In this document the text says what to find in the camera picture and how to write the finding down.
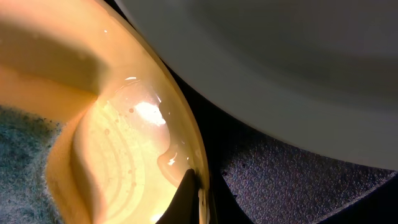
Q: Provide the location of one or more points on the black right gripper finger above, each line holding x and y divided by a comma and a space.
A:
184, 207

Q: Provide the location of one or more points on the yellow plate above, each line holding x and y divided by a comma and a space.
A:
128, 134

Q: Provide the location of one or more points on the green yellow sponge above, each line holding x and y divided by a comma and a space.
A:
26, 140

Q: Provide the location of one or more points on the black round tray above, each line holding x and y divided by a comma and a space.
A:
256, 178

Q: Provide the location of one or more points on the mint green plate right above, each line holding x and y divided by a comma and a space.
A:
318, 74

